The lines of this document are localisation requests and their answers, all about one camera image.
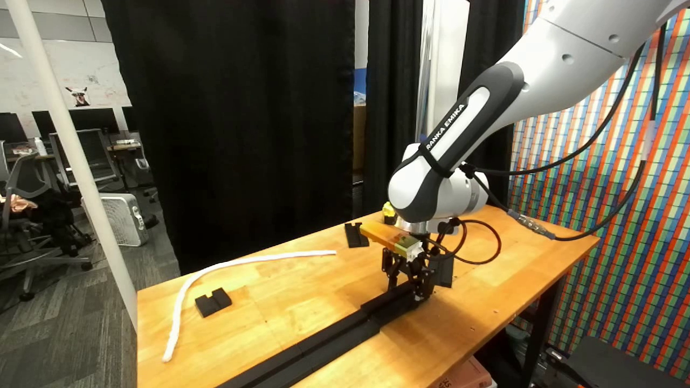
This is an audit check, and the white rope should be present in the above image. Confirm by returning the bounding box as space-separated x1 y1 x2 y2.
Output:
162 249 338 364

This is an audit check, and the black track piece with pegs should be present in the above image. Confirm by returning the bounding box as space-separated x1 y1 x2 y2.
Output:
278 305 390 373

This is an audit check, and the black curtain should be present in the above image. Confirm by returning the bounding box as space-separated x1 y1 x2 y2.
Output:
101 0 353 273

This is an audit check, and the black track piece angled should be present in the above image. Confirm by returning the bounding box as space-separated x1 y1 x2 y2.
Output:
429 254 456 287

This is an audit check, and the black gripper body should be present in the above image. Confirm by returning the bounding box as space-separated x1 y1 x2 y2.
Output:
381 249 429 283

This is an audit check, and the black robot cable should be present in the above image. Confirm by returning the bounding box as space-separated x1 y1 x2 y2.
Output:
438 20 670 268

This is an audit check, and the small black block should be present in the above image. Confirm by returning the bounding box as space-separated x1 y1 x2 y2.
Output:
196 289 234 317

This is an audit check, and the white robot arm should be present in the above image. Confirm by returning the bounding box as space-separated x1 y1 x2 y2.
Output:
381 0 689 303

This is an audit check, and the white pole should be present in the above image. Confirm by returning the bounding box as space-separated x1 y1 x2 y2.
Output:
7 0 138 328

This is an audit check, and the black office chair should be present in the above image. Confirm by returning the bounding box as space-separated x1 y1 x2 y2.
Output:
0 155 93 303

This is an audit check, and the black table leg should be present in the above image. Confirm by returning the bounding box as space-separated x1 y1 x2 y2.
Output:
519 283 560 388

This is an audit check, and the yellow emergency stop button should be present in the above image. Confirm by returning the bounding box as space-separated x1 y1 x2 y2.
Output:
381 203 397 225

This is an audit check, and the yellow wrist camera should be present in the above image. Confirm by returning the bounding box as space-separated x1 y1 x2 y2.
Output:
360 223 423 261

